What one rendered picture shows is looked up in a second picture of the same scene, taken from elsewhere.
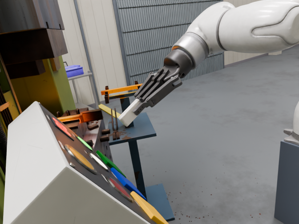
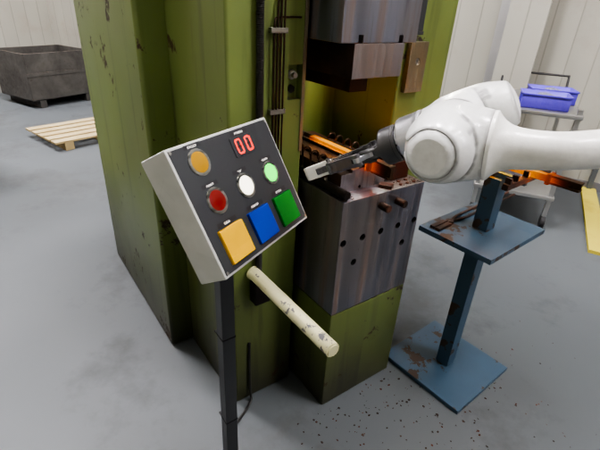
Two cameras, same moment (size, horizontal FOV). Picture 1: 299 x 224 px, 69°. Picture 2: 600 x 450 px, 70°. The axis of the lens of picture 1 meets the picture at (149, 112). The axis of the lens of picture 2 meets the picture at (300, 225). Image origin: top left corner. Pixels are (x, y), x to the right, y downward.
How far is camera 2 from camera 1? 72 cm
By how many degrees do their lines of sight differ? 52
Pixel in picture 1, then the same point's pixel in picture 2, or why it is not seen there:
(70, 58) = (587, 72)
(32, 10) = (340, 22)
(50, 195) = (156, 160)
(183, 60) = (384, 141)
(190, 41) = (406, 121)
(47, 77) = (389, 97)
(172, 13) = not seen: outside the picture
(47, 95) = (380, 120)
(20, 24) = (328, 34)
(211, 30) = not seen: hidden behind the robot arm
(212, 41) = not seen: hidden behind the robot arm
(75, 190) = (165, 166)
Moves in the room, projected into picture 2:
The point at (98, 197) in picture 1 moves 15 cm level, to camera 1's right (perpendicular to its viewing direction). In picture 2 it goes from (174, 179) to (201, 210)
